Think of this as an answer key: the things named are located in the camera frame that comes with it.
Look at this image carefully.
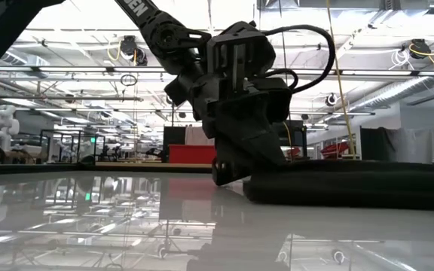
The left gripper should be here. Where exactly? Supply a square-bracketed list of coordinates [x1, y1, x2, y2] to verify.
[163, 73, 294, 187]

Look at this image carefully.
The black towel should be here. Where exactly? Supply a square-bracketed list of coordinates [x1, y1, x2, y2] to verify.
[242, 159, 434, 212]

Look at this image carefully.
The red panel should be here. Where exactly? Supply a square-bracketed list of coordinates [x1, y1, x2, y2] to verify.
[167, 144, 218, 165]

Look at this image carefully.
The black upright panel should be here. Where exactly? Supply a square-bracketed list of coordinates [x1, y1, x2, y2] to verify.
[162, 126, 187, 163]

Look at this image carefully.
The red storage rack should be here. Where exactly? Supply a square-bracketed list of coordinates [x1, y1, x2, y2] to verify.
[320, 141, 353, 159]

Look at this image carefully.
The grey curtain partition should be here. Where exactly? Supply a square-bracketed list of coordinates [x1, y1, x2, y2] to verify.
[359, 126, 434, 165]

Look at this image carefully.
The white humanoid robot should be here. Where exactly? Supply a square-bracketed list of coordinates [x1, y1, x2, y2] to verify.
[0, 104, 21, 152]

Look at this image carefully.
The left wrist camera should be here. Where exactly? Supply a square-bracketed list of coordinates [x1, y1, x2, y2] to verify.
[205, 20, 277, 91]

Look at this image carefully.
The yellow hanging cable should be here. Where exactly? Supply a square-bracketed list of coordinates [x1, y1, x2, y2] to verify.
[325, 0, 356, 156]

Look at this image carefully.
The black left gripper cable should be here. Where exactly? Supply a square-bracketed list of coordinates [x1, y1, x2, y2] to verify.
[260, 24, 337, 95]

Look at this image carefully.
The black ceiling cable reel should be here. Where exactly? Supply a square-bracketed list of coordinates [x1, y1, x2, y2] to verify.
[408, 38, 432, 60]
[119, 35, 149, 68]

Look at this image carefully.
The silver ventilation duct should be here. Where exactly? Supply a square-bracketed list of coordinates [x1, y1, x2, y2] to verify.
[348, 63, 434, 114]

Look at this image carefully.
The black metal table frame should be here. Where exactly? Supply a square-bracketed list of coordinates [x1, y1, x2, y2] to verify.
[0, 162, 213, 176]

